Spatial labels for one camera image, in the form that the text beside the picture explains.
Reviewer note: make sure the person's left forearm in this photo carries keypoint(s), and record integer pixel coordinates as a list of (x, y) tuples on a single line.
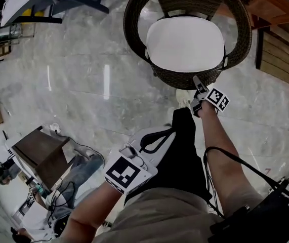
[(88, 211)]

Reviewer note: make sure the white seat cushion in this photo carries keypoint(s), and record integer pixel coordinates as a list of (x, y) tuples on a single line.
[(184, 42)]

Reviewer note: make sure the brown side table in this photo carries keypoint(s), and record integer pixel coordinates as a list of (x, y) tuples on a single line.
[(43, 151)]

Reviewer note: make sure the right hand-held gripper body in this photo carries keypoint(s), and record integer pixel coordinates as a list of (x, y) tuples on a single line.
[(217, 99)]

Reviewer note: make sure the person's light shoe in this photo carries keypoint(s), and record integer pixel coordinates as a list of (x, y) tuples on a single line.
[(183, 99)]

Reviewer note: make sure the dark wicker chair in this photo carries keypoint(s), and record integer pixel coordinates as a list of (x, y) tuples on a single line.
[(131, 29)]

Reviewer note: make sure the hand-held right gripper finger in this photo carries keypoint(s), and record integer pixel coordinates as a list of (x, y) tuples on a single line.
[(198, 83)]

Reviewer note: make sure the wooden slatted platform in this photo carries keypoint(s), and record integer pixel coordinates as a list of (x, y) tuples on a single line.
[(283, 57)]

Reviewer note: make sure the black waist pack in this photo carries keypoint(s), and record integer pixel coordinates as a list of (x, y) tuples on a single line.
[(260, 216)]

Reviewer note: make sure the person's black shorts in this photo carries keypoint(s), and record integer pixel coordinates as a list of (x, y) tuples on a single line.
[(182, 156)]

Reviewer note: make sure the grey device with round disc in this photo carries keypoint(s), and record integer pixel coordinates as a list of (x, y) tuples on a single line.
[(61, 223)]

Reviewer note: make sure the yellow bin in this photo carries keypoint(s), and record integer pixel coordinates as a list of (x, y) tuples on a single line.
[(26, 12)]

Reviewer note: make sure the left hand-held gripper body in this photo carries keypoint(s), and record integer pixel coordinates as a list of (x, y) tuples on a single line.
[(124, 173)]

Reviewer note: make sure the person's beige shirt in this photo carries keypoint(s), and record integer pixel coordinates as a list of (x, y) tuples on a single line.
[(159, 219)]

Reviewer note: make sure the person's right forearm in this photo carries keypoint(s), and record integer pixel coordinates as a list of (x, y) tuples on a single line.
[(222, 161)]

